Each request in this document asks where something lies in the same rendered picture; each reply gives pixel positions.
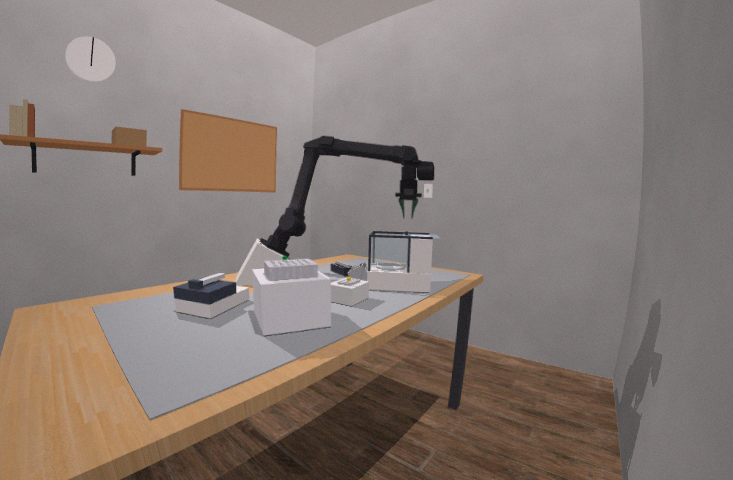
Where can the grey bench mat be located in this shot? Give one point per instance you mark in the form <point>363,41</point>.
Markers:
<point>173,359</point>

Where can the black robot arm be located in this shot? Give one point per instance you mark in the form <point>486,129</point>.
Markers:
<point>288,224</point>

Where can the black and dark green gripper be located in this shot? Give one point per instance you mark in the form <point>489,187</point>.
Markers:
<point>408,197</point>

